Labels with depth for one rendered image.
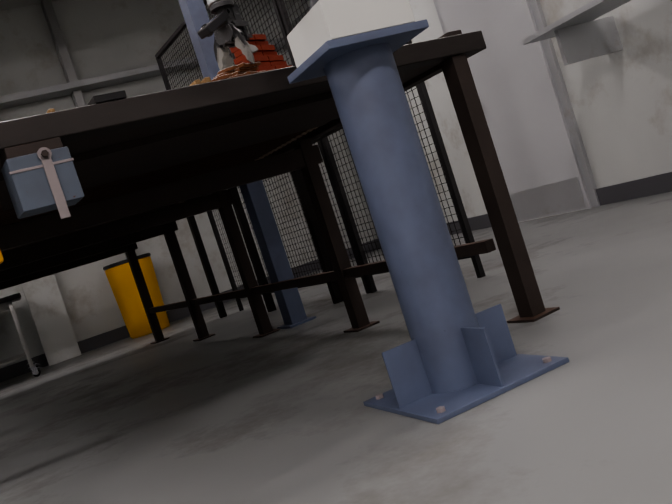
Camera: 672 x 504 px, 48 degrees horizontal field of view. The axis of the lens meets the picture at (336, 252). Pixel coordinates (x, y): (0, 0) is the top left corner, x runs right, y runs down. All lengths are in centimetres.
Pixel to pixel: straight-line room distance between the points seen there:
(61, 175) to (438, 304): 91
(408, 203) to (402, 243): 10
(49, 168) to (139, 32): 661
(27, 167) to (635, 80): 410
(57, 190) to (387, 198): 74
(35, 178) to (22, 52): 641
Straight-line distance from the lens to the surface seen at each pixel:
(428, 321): 180
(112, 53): 822
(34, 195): 176
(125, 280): 721
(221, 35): 231
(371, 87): 179
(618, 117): 534
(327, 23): 173
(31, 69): 810
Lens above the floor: 49
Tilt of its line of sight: 2 degrees down
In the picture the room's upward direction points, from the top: 18 degrees counter-clockwise
